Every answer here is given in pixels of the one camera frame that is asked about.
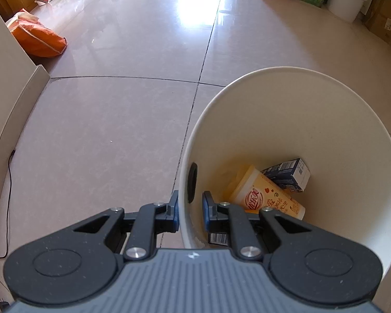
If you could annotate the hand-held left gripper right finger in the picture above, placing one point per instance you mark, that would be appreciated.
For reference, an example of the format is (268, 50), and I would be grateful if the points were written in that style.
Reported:
(207, 210)

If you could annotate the brown cardboard box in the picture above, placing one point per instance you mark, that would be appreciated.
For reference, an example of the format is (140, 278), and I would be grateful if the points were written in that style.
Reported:
(384, 19)

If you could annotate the yellow milk tea cup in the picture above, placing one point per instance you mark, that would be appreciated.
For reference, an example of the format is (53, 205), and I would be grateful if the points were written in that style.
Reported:
(267, 195)

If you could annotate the white bucket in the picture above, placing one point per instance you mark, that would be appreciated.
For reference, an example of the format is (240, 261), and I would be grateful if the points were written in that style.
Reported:
(345, 3)

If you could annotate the white orange packet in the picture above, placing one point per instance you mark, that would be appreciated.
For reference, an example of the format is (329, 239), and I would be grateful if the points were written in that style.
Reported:
(22, 18)

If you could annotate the orange bag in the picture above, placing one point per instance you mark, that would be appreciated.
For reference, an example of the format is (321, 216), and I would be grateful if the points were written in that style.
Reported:
(39, 40)

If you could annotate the white trash bin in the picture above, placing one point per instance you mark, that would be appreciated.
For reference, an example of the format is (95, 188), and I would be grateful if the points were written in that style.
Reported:
(296, 120)

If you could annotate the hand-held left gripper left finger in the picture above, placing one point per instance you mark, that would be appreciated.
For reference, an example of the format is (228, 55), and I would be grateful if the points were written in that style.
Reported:
(175, 212)

